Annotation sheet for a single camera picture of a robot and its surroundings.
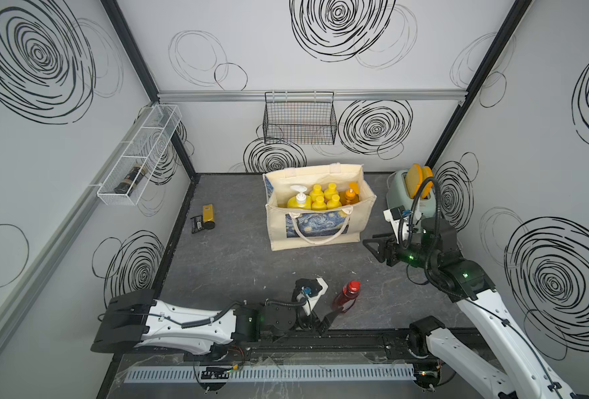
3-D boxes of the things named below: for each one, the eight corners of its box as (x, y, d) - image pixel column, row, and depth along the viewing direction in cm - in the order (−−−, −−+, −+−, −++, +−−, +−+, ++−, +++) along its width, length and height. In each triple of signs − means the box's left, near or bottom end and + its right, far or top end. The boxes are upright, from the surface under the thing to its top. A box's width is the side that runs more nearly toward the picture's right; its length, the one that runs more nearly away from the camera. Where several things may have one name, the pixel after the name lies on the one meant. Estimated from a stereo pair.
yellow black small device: (194, 233, 102) (190, 227, 98) (193, 214, 108) (190, 207, 104) (215, 229, 103) (212, 222, 100) (214, 210, 110) (211, 203, 106)
